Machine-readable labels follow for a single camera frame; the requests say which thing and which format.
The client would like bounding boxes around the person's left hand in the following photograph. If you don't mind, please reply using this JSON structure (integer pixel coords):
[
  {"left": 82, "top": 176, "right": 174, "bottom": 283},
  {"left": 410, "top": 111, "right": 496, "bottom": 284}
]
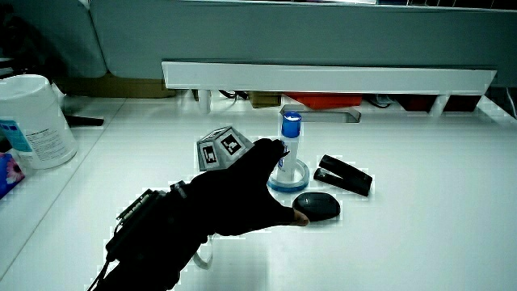
[{"left": 187, "top": 125, "right": 310, "bottom": 238}]

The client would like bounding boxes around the black computer mouse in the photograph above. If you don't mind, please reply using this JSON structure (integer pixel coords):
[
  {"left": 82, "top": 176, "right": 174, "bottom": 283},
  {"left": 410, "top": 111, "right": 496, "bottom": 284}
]
[{"left": 292, "top": 192, "right": 342, "bottom": 222}]

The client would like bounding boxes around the person's left forearm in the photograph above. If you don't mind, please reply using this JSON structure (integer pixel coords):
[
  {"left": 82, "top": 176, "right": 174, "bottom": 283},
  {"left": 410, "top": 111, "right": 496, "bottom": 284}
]
[{"left": 86, "top": 179, "right": 211, "bottom": 291}]

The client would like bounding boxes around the blue and white tape roll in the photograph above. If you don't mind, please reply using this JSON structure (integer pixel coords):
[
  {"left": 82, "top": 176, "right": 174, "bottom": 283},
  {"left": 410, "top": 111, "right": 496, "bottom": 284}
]
[{"left": 267, "top": 158, "right": 310, "bottom": 193}]

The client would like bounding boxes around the blue-capped white glue bottle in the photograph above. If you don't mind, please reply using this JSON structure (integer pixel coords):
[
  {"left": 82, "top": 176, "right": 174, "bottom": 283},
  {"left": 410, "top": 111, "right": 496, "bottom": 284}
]
[{"left": 276, "top": 112, "right": 303, "bottom": 183}]

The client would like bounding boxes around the small brown box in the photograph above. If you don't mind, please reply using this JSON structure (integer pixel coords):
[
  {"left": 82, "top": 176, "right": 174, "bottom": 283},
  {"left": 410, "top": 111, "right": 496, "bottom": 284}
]
[{"left": 248, "top": 91, "right": 283, "bottom": 109}]

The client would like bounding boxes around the black stapler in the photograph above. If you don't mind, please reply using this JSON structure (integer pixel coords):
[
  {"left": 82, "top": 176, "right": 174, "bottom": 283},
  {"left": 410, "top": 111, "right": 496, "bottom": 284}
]
[{"left": 313, "top": 154, "right": 373, "bottom": 198}]

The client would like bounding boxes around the orange box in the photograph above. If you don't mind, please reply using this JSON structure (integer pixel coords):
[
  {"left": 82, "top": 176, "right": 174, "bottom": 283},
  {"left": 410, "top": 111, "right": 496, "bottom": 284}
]
[{"left": 284, "top": 92, "right": 364, "bottom": 110}]

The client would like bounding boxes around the white monitor riser shelf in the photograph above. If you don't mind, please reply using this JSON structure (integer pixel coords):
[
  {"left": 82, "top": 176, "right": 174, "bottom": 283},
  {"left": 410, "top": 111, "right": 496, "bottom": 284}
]
[{"left": 161, "top": 60, "right": 498, "bottom": 116}]

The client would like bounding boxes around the brown cardboard box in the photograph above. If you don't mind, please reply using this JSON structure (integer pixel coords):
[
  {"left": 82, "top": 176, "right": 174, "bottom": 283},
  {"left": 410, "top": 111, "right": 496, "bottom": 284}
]
[{"left": 54, "top": 72, "right": 177, "bottom": 99}]

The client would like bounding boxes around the wide grey partition panel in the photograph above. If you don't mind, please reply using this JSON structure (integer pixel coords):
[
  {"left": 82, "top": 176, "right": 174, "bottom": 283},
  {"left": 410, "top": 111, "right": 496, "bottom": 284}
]
[{"left": 89, "top": 0, "right": 517, "bottom": 88}]

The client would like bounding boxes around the dark red box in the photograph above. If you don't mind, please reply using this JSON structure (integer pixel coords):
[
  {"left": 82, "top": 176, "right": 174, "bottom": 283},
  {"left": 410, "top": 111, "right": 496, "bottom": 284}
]
[{"left": 393, "top": 95, "right": 439, "bottom": 113}]

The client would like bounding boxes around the white wet wipes canister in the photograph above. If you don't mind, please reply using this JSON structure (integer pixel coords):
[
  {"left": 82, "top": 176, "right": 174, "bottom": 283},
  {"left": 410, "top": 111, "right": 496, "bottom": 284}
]
[{"left": 0, "top": 74, "right": 78, "bottom": 170}]

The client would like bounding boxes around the floral tissue pack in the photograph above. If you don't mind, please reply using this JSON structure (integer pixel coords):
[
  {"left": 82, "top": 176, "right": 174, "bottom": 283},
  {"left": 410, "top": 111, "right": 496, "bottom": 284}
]
[{"left": 0, "top": 152, "right": 26, "bottom": 200}]

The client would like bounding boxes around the narrow grey partition panel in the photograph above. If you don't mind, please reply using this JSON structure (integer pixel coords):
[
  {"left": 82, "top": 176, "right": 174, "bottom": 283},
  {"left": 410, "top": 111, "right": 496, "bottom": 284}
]
[{"left": 7, "top": 0, "right": 108, "bottom": 79}]

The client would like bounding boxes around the white wrist strap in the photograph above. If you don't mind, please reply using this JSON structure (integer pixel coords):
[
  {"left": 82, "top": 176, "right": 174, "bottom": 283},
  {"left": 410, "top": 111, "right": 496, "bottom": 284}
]
[{"left": 192, "top": 234, "right": 214, "bottom": 271}]

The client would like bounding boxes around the thin black glove cable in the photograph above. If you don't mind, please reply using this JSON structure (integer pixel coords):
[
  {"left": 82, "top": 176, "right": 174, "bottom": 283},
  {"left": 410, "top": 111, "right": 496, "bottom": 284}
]
[{"left": 86, "top": 260, "right": 111, "bottom": 291}]

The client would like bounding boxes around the dark cable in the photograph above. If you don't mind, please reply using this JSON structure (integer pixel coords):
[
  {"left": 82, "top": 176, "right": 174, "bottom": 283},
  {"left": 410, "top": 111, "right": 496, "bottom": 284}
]
[{"left": 365, "top": 95, "right": 393, "bottom": 109}]

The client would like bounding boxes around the white cable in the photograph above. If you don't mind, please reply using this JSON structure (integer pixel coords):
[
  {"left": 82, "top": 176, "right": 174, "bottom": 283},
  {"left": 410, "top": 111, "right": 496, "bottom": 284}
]
[{"left": 505, "top": 86, "right": 517, "bottom": 120}]

